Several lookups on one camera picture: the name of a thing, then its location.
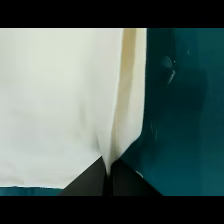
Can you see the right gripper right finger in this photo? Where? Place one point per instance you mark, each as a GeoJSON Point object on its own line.
{"type": "Point", "coordinates": [128, 181]}

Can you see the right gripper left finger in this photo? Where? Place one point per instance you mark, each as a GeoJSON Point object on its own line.
{"type": "Point", "coordinates": [88, 181]}

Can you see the cream shirt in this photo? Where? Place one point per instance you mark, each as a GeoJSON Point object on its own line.
{"type": "Point", "coordinates": [63, 106]}

